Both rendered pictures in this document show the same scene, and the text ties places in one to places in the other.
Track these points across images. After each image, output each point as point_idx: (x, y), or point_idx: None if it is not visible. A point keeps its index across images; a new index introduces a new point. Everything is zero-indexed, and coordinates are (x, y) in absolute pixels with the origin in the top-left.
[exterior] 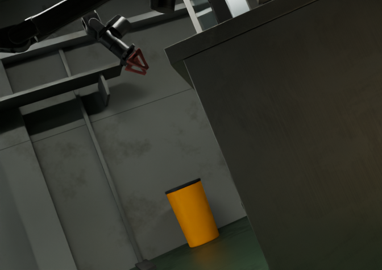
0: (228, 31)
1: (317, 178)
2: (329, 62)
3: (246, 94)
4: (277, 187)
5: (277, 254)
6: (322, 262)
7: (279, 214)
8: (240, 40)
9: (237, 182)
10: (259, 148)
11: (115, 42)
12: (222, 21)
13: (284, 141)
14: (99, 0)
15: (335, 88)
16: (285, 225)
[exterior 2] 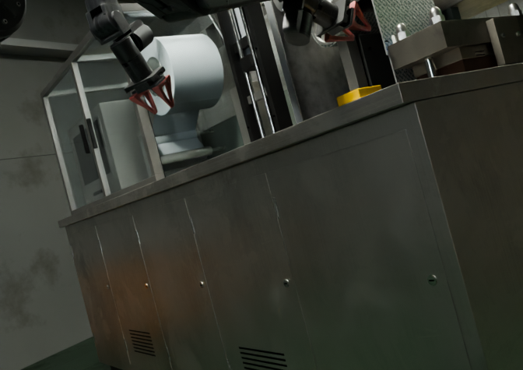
0: (449, 86)
1: (511, 254)
2: (515, 143)
3: (463, 156)
4: (486, 259)
5: (488, 333)
6: (517, 342)
7: (489, 288)
8: (458, 98)
9: (458, 249)
10: (473, 215)
11: (138, 56)
12: (268, 75)
13: (489, 213)
14: None
15: (519, 169)
16: (493, 301)
